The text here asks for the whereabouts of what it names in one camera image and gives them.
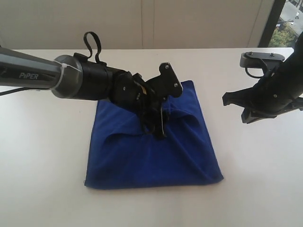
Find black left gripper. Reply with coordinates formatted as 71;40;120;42
111;62;183;139

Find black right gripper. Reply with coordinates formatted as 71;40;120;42
222;63;303;123

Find blue towel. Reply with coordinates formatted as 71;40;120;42
84;80;223;190

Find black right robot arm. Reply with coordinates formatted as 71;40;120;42
222;35;303;124

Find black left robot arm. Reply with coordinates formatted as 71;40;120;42
0;48;183;139

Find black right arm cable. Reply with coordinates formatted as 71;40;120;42
244;66;266;79

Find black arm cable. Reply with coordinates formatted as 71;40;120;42
244;66;266;79
83;31;102;64

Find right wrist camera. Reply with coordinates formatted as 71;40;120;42
240;52;285;69

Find black window frame post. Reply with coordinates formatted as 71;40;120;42
258;0;286;48

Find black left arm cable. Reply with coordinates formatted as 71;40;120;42
83;31;102;64

